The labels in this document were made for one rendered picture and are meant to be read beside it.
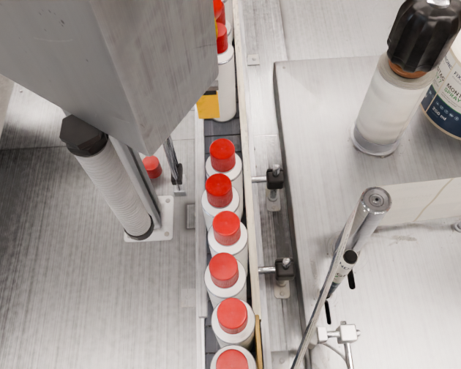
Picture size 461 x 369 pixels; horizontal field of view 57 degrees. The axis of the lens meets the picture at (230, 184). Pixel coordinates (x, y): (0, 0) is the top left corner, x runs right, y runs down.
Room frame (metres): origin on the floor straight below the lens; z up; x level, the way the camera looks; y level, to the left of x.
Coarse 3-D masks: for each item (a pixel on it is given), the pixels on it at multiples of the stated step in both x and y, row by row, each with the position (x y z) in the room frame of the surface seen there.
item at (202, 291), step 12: (204, 144) 0.39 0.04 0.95; (204, 156) 0.37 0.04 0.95; (204, 168) 0.34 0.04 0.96; (204, 180) 0.32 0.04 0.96; (204, 228) 0.24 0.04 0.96; (204, 240) 0.22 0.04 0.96; (204, 252) 0.20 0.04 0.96; (204, 264) 0.18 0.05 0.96; (204, 288) 0.15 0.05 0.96; (204, 300) 0.13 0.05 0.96; (204, 312) 0.12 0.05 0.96
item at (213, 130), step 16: (208, 128) 0.47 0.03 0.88; (224, 128) 0.47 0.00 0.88; (240, 128) 0.47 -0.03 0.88; (208, 144) 0.44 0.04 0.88; (240, 144) 0.43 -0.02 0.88; (208, 256) 0.22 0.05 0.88; (208, 304) 0.14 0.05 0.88; (208, 320) 0.12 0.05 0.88; (208, 336) 0.10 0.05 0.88; (208, 352) 0.07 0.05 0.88; (208, 368) 0.05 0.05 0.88
